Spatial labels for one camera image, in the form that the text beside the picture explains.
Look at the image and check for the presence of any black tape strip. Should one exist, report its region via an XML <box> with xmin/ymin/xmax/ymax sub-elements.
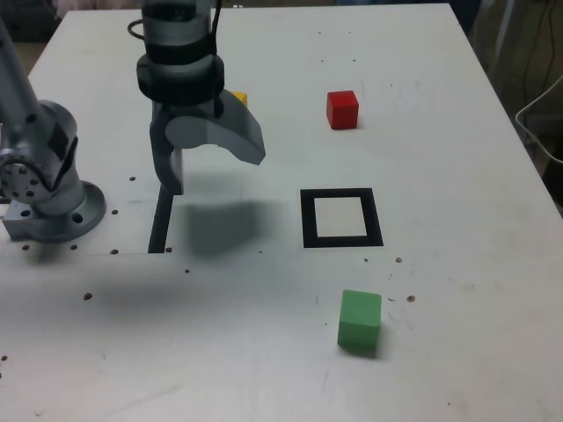
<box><xmin>147</xmin><ymin>184</ymin><xmax>176</xmax><ymax>255</ymax></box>

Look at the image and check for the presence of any green cube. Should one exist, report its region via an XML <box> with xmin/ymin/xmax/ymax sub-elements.
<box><xmin>337</xmin><ymin>288</ymin><xmax>383</xmax><ymax>354</ymax></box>

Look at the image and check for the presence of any red cube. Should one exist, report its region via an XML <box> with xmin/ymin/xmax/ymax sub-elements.
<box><xmin>325</xmin><ymin>90</ymin><xmax>361</xmax><ymax>130</ymax></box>

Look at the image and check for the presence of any white cable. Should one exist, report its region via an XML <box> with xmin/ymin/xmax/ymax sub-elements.
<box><xmin>515</xmin><ymin>74</ymin><xmax>563</xmax><ymax>166</ymax></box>

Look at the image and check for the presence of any black tape square outline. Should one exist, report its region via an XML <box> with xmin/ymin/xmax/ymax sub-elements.
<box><xmin>299</xmin><ymin>187</ymin><xmax>384</xmax><ymax>250</ymax></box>

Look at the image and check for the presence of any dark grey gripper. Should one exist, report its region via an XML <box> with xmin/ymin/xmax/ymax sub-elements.
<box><xmin>149</xmin><ymin>89</ymin><xmax>267</xmax><ymax>196</ymax></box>

